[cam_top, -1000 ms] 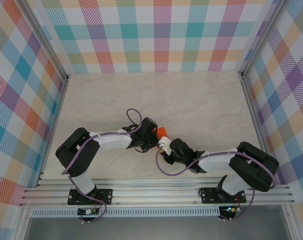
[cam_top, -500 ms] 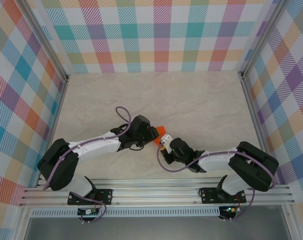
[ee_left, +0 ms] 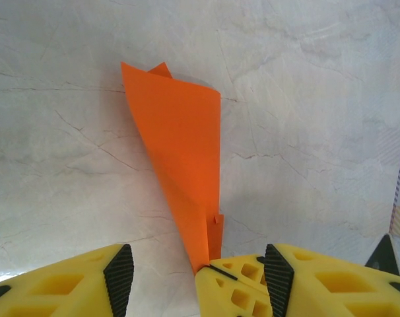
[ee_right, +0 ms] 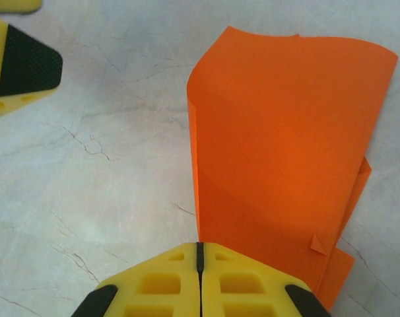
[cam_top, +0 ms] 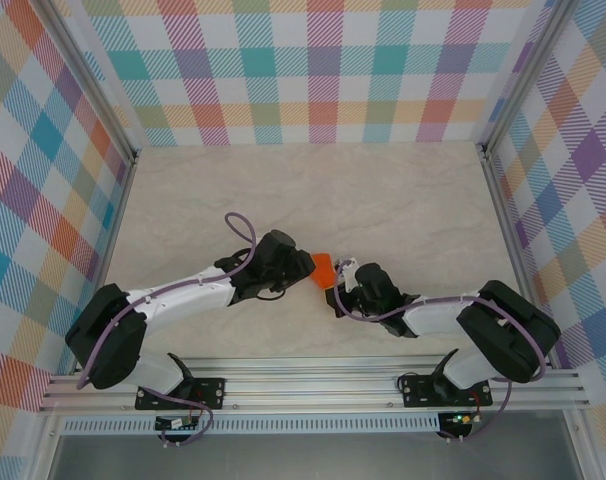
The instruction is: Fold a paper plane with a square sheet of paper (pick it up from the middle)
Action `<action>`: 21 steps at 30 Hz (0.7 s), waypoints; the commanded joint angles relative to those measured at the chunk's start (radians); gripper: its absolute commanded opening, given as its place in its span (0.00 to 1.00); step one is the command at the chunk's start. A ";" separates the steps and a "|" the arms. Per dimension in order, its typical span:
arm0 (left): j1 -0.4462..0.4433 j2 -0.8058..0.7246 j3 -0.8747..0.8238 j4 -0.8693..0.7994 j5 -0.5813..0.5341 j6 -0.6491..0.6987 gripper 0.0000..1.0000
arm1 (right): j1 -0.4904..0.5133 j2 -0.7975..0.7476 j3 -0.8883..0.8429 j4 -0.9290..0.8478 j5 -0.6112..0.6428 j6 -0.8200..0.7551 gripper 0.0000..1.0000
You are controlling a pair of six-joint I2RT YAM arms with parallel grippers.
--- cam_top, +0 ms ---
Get aluminium mounting rail frame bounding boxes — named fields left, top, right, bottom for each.
left=38, top=354, right=592, bottom=415

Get orange paper sheet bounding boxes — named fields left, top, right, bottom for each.
left=310, top=253, right=337, bottom=291

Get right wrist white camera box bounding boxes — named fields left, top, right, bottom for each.
left=331, top=257, right=360, bottom=295

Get thin black wire loop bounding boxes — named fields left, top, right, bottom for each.
left=397, top=367, right=437, bottom=394

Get slotted white cable duct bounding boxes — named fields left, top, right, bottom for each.
left=62, top=418, right=442, bottom=435

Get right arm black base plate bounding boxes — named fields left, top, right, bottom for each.
left=401, top=373, right=493, bottom=409

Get thin red black wires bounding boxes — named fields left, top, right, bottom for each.
left=186, top=398, right=208, bottom=427

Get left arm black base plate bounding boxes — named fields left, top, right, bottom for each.
left=135, top=377, right=227, bottom=412

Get aluminium side rail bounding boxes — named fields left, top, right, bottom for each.
left=476, top=143, right=559, bottom=369
left=71, top=149, right=140, bottom=375

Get aluminium corner post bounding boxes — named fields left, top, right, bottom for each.
left=41, top=0, right=140, bottom=164
left=480, top=0, right=574, bottom=156

